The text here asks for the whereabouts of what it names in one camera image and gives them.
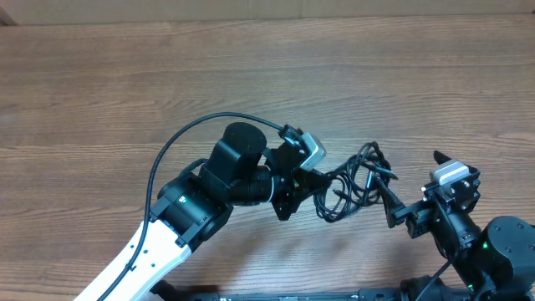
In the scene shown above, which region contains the black cable bundle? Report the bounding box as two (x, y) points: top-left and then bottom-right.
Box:
(312, 140), (400, 223)

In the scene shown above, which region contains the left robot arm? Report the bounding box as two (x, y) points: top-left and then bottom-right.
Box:
(78, 122), (328, 300)

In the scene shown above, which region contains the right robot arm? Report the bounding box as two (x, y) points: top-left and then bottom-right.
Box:
(374, 151), (534, 300)

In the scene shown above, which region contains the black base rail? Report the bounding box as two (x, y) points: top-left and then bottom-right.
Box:
(179, 288), (476, 301)

